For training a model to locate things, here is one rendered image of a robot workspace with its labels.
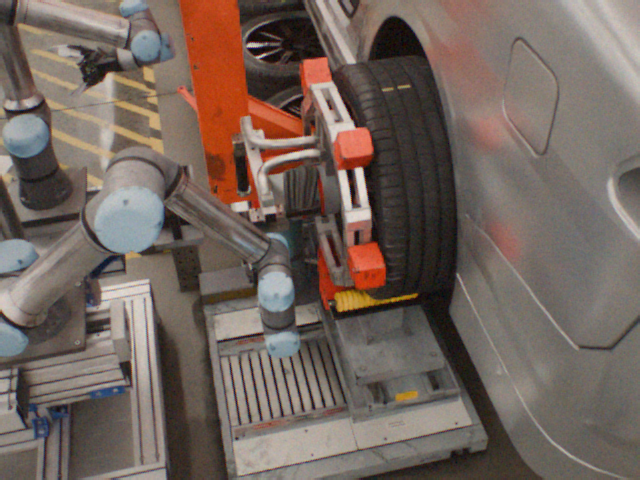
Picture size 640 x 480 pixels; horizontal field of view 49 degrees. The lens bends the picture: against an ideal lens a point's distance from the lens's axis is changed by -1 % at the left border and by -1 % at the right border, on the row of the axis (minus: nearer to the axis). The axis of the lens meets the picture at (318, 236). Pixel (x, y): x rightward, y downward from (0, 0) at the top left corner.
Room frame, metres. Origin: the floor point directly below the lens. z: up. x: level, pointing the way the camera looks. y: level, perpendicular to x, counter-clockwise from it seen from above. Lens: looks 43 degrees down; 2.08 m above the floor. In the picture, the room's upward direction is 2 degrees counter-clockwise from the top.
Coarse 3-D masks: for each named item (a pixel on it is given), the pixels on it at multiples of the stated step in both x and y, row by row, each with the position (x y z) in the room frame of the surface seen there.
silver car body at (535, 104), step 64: (320, 0) 2.60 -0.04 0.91; (384, 0) 1.75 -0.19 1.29; (448, 0) 1.34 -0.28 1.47; (512, 0) 1.09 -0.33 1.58; (576, 0) 0.95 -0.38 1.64; (448, 64) 1.30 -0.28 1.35; (512, 64) 1.05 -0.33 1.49; (576, 64) 0.88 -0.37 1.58; (448, 128) 1.27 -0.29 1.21; (512, 128) 1.01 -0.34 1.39; (576, 128) 0.84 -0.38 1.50; (512, 192) 0.97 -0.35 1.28; (576, 192) 0.80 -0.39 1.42; (512, 256) 0.92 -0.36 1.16; (576, 256) 0.76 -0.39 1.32; (512, 320) 0.87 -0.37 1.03; (576, 320) 0.72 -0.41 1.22; (512, 384) 0.82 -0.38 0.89; (576, 384) 0.68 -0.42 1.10; (576, 448) 0.65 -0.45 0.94
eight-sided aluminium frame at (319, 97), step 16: (320, 96) 1.57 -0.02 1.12; (336, 96) 1.57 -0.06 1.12; (304, 112) 1.73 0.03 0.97; (320, 112) 1.52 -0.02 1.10; (336, 112) 1.53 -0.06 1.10; (304, 128) 1.75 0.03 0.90; (336, 128) 1.42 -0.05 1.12; (352, 128) 1.42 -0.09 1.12; (336, 176) 1.35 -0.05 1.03; (352, 208) 1.28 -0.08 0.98; (368, 208) 1.28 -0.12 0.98; (320, 224) 1.62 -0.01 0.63; (352, 224) 1.26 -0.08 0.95; (368, 224) 1.26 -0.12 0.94; (320, 240) 1.57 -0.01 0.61; (336, 240) 1.56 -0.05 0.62; (352, 240) 1.26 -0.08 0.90; (368, 240) 1.27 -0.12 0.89; (336, 272) 1.37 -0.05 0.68
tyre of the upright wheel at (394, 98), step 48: (384, 96) 1.48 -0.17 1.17; (432, 96) 1.48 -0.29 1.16; (384, 144) 1.35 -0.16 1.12; (432, 144) 1.37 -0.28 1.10; (384, 192) 1.28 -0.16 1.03; (432, 192) 1.28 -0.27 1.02; (384, 240) 1.23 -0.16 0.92; (432, 240) 1.24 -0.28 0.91; (384, 288) 1.24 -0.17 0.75; (432, 288) 1.29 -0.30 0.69
